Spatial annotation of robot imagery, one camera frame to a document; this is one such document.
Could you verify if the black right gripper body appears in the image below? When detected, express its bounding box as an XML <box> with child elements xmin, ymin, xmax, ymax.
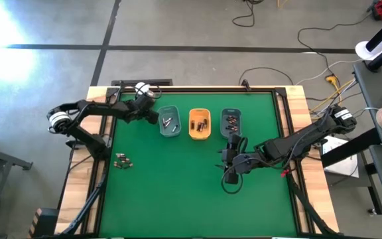
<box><xmin>222</xmin><ymin>132</ymin><xmax>255</xmax><ymax>185</ymax></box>

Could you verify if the black floor cable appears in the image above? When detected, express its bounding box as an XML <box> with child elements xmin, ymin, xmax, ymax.
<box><xmin>238</xmin><ymin>67</ymin><xmax>294</xmax><ymax>86</ymax></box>
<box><xmin>297</xmin><ymin>13</ymin><xmax>374</xmax><ymax>80</ymax></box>
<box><xmin>232</xmin><ymin>0</ymin><xmax>265</xmax><ymax>28</ymax></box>

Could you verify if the yellow plastic bin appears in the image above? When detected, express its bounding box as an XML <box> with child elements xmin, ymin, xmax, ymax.
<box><xmin>188</xmin><ymin>108</ymin><xmax>212</xmax><ymax>141</ymax></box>

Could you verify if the black aluminium table frame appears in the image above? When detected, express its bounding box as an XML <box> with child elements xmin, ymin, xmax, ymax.
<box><xmin>58</xmin><ymin>79</ymin><xmax>341</xmax><ymax>239</ymax></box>

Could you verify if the yellow extension cord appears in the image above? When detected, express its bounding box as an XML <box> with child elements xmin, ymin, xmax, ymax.
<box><xmin>310</xmin><ymin>75</ymin><xmax>356</xmax><ymax>120</ymax></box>

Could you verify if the black box with striped edge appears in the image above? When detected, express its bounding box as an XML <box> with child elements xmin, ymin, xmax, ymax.
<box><xmin>28</xmin><ymin>208</ymin><xmax>59</xmax><ymax>239</ymax></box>

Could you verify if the green table mat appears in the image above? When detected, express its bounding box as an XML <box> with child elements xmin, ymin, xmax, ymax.
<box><xmin>98</xmin><ymin>92</ymin><xmax>298</xmax><ymax>237</ymax></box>

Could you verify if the white floor cable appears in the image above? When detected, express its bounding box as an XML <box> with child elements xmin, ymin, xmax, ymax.
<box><xmin>295</xmin><ymin>58</ymin><xmax>363</xmax><ymax>86</ymax></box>

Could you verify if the white tower fan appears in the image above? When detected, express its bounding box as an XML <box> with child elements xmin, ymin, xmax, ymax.
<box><xmin>355</xmin><ymin>15</ymin><xmax>382</xmax><ymax>61</ymax></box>

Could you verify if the light teal plastic bin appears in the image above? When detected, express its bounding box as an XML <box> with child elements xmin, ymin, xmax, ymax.
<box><xmin>157</xmin><ymin>105</ymin><xmax>182</xmax><ymax>138</ymax></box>

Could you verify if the blue-grey plastic bin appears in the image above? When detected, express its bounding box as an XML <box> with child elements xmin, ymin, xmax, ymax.
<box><xmin>220</xmin><ymin>108</ymin><xmax>243</xmax><ymax>139</ymax></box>

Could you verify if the white box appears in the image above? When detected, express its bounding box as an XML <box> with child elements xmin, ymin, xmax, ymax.
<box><xmin>322</xmin><ymin>135</ymin><xmax>360</xmax><ymax>179</ymax></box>

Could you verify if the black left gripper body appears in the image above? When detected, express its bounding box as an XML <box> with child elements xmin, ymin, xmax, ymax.
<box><xmin>126</xmin><ymin>91</ymin><xmax>160</xmax><ymax>125</ymax></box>

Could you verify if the black floor vent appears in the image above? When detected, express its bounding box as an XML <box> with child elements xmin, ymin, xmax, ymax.
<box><xmin>111</xmin><ymin>78</ymin><xmax>174</xmax><ymax>87</ymax></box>

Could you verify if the black support bar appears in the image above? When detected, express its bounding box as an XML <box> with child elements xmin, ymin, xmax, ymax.
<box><xmin>320</xmin><ymin>127</ymin><xmax>382</xmax><ymax>169</ymax></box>

